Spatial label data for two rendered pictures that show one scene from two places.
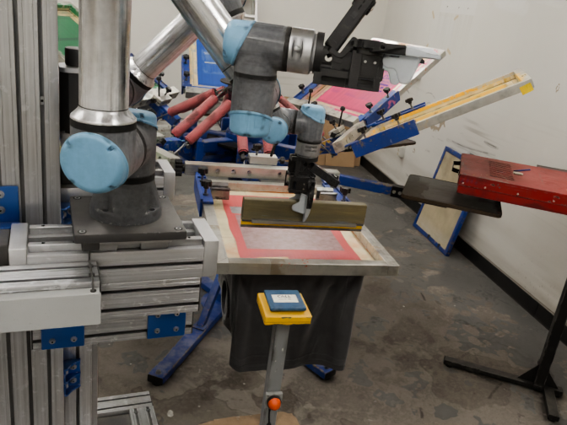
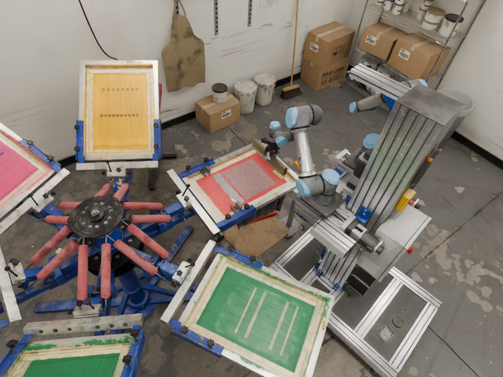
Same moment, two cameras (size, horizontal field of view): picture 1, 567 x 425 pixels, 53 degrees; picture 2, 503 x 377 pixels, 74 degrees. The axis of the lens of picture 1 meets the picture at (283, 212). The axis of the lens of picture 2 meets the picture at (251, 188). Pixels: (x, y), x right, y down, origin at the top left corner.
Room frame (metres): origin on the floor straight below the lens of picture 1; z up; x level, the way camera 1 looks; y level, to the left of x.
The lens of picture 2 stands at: (2.63, 1.61, 2.95)
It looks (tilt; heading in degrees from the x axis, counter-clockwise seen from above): 50 degrees down; 245
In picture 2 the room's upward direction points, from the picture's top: 5 degrees clockwise
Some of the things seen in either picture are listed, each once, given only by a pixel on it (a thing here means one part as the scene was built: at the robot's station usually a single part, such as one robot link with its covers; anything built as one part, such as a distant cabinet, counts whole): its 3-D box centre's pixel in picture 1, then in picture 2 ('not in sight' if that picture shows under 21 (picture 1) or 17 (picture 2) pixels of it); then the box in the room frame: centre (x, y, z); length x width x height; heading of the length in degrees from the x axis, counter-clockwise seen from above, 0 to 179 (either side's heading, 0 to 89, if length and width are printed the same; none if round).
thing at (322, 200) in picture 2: not in sight; (325, 192); (1.60, 0.54, 1.31); 0.15 x 0.15 x 0.10
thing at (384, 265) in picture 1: (283, 221); (242, 179); (1.96, -0.01, 0.97); 0.79 x 0.58 x 0.04; 15
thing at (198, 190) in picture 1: (202, 194); (236, 217); (2.12, 0.32, 0.98); 0.30 x 0.05 x 0.07; 15
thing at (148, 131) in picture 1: (126, 139); (372, 144); (1.14, 0.34, 1.42); 0.13 x 0.12 x 0.14; 178
